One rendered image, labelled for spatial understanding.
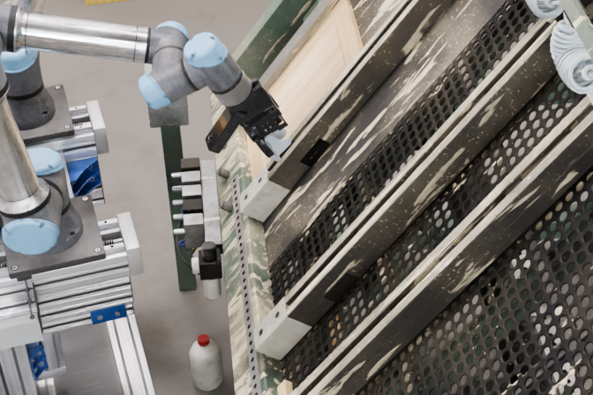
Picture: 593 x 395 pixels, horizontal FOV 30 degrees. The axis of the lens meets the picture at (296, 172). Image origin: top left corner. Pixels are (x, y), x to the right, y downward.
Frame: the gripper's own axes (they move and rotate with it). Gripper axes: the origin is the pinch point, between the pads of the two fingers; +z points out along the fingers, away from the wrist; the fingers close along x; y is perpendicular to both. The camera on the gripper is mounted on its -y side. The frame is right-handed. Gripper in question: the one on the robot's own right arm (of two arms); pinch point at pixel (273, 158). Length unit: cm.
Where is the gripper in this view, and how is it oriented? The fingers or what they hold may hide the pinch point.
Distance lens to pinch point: 238.8
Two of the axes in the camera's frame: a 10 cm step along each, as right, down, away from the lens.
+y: 8.4, -5.3, -1.0
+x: -2.9, -6.1, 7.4
